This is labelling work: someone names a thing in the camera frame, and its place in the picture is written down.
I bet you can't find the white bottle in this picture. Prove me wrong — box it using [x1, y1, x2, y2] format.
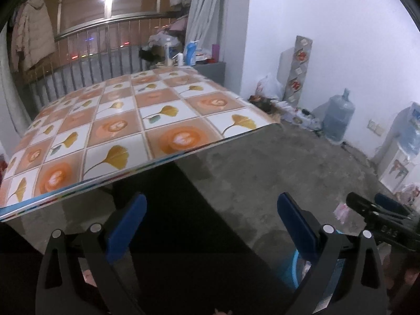
[164, 38, 172, 67]

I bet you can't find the blue detergent bottle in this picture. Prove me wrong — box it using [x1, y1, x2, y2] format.
[184, 41, 199, 66]

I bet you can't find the purple cup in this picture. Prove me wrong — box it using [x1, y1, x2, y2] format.
[211, 43, 220, 63]

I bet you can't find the white plastic bag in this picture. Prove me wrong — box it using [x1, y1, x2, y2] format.
[256, 74, 285, 100]

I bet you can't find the blue trash bin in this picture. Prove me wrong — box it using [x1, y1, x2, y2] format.
[290, 250, 345, 314]

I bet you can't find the water dispenser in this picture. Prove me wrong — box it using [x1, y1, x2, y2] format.
[377, 102, 419, 193]

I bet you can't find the patterned tablecloth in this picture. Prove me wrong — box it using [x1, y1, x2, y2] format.
[1, 67, 272, 221]

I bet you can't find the metal balcony railing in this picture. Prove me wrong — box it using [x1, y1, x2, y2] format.
[21, 12, 181, 110]

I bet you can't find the grey side cabinet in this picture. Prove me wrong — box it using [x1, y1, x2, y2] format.
[194, 62, 226, 86]

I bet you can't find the blue water jug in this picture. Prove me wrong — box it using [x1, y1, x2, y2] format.
[322, 89, 355, 144]

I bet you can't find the beige hanging jacket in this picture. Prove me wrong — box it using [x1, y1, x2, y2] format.
[11, 0, 56, 72]

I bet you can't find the wall socket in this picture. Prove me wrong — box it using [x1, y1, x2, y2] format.
[367, 120, 384, 137]

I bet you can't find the grey curtain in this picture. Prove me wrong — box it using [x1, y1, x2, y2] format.
[185, 0, 223, 54]

